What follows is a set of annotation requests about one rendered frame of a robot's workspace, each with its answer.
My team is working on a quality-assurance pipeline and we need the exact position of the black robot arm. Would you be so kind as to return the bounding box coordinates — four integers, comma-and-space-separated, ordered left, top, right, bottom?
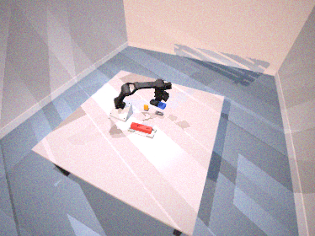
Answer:
113, 78, 172, 109

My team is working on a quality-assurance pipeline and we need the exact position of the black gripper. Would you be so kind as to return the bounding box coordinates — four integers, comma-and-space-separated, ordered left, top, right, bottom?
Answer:
150, 90, 167, 107

